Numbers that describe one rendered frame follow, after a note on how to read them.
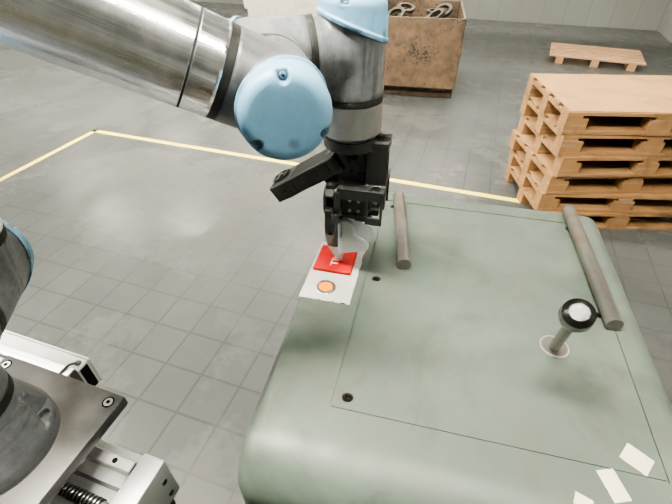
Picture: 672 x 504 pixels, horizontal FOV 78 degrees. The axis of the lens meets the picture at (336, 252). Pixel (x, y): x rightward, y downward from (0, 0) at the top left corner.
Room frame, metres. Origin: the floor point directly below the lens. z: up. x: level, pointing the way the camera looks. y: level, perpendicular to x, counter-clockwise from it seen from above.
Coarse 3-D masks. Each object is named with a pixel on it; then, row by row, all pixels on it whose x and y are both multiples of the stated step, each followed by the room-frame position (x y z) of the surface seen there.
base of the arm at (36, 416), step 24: (24, 384) 0.30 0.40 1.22; (0, 408) 0.25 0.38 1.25; (24, 408) 0.27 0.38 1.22; (48, 408) 0.29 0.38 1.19; (0, 432) 0.23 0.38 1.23; (24, 432) 0.24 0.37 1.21; (48, 432) 0.26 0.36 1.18; (0, 456) 0.22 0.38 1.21; (24, 456) 0.23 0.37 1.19; (0, 480) 0.20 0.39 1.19
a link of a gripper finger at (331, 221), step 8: (328, 200) 0.48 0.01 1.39; (328, 208) 0.47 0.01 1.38; (328, 216) 0.46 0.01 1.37; (336, 216) 0.47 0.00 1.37; (328, 224) 0.46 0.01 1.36; (336, 224) 0.47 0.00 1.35; (328, 232) 0.47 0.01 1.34; (336, 232) 0.47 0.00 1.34; (328, 240) 0.47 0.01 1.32; (336, 240) 0.47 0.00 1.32
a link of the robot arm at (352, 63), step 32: (320, 0) 0.49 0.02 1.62; (352, 0) 0.47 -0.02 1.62; (384, 0) 0.49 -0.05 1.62; (320, 32) 0.46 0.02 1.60; (352, 32) 0.46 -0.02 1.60; (384, 32) 0.48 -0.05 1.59; (320, 64) 0.45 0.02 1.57; (352, 64) 0.46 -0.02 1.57; (384, 64) 0.49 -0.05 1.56; (352, 96) 0.46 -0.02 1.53
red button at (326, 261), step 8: (328, 248) 0.53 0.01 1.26; (320, 256) 0.51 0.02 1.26; (328, 256) 0.51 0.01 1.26; (344, 256) 0.51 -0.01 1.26; (352, 256) 0.51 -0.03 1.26; (320, 264) 0.49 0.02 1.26; (328, 264) 0.49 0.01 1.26; (336, 264) 0.49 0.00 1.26; (344, 264) 0.49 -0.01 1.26; (352, 264) 0.49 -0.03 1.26; (336, 272) 0.48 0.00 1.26; (344, 272) 0.47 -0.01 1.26
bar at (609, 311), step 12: (564, 216) 0.62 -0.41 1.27; (576, 216) 0.60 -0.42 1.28; (576, 228) 0.57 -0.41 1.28; (576, 240) 0.54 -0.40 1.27; (588, 240) 0.53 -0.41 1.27; (588, 252) 0.50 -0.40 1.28; (588, 264) 0.48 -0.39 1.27; (588, 276) 0.46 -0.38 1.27; (600, 276) 0.45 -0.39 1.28; (600, 288) 0.42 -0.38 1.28; (600, 300) 0.40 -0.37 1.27; (612, 300) 0.40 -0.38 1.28; (600, 312) 0.39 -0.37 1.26; (612, 312) 0.38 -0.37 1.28; (612, 324) 0.36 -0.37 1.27
